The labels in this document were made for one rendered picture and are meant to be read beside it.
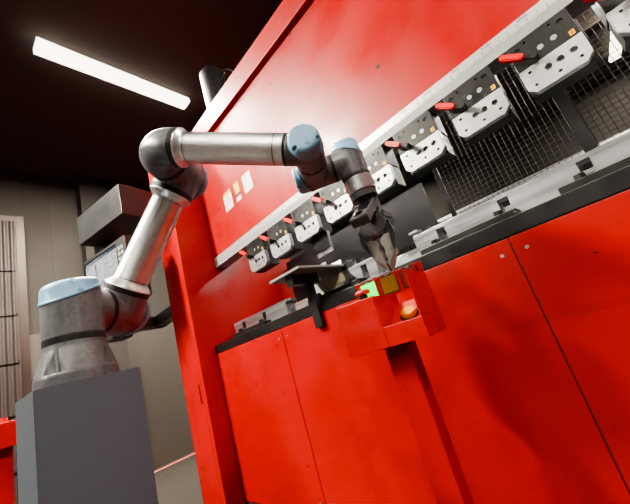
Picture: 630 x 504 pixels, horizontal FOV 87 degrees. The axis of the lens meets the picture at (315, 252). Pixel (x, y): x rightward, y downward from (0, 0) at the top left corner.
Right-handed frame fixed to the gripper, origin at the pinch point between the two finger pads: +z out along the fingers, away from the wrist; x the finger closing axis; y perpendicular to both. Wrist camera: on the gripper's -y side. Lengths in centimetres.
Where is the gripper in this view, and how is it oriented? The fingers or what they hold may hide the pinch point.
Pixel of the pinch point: (389, 266)
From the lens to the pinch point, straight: 82.9
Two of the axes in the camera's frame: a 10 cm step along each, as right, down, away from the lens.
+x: -7.9, 3.8, 4.8
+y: 5.2, 0.0, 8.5
